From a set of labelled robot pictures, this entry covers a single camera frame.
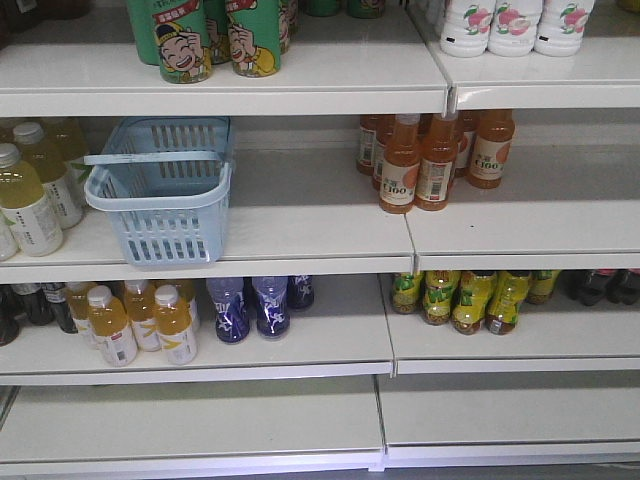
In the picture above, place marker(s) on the cola bottle red label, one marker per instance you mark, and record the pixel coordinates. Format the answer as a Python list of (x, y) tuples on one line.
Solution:
[(589, 286), (624, 287)]

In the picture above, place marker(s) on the green cartoon drink can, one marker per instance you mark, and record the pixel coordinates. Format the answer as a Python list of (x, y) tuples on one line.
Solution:
[(182, 40), (253, 29)]

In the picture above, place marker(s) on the orange juice bottle front right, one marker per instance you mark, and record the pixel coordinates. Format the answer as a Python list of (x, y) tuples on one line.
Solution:
[(437, 163)]

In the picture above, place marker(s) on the orange juice bottle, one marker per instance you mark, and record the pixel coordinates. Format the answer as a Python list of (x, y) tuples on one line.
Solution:
[(437, 163), (495, 132), (400, 165)]

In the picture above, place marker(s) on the blue sports drink bottle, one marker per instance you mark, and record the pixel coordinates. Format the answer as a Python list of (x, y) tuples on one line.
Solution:
[(227, 294), (300, 292), (272, 315)]

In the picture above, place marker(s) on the yellow label tea bottle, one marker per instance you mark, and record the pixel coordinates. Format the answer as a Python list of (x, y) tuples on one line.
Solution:
[(406, 292), (475, 290), (502, 312), (440, 287), (542, 286)]

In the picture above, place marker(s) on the yellow juice bottle white cap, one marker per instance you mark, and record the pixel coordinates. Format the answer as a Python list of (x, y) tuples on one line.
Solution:
[(139, 301), (111, 327), (174, 326), (76, 296)]

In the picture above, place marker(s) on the pale green tea bottle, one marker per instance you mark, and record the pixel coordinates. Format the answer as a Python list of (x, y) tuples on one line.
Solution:
[(26, 207), (40, 152)]

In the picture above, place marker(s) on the orange juice bottle front left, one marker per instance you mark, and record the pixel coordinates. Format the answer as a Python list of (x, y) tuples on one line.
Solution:
[(400, 165)]

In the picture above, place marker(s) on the light blue plastic basket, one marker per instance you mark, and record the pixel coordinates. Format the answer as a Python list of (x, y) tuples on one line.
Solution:
[(164, 183)]

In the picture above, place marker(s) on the white peach drink bottle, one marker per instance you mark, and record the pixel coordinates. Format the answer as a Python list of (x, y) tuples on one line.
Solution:
[(514, 27), (561, 27), (465, 31)]

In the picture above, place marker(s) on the dark tea bottle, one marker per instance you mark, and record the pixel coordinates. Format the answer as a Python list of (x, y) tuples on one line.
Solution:
[(9, 311), (55, 295), (34, 302)]

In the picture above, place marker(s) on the white metal shelving unit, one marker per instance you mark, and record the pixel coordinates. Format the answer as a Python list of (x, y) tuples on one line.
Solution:
[(354, 390)]

